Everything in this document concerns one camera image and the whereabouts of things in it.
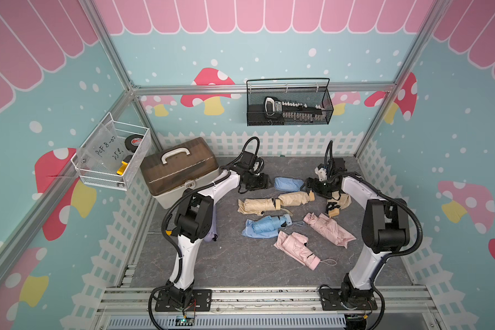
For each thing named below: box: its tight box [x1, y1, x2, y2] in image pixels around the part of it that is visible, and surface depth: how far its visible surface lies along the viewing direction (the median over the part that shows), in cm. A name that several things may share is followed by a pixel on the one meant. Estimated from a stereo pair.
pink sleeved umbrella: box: [272, 231, 337, 271], surface depth 85 cm
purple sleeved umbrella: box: [203, 204, 218, 242], surface depth 89 cm
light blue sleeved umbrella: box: [242, 213, 306, 239], surface depth 91 cm
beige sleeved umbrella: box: [277, 190, 315, 207], surface depth 100 cm
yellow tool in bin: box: [116, 154, 133, 176], surface depth 65 cm
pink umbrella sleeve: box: [303, 212, 357, 249], surface depth 89 cm
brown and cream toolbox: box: [140, 136, 223, 209], surface depth 94 cm
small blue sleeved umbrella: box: [274, 176, 304, 192], surface depth 105 cm
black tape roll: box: [124, 134, 144, 153], surface depth 81 cm
